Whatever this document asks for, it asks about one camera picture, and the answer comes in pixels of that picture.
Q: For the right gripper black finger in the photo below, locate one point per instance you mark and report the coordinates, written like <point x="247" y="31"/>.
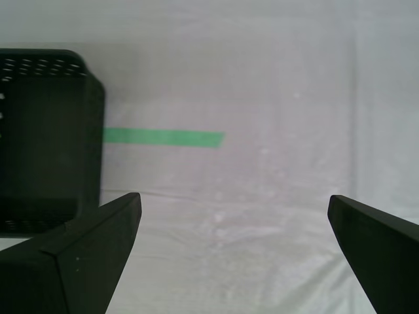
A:
<point x="386" y="258"/>
<point x="82" y="268"/>

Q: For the black perforated plastic basket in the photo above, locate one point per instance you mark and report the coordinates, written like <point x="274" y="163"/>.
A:
<point x="49" y="147"/>

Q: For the green tape strip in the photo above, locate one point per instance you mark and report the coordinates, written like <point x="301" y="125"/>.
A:
<point x="163" y="138"/>

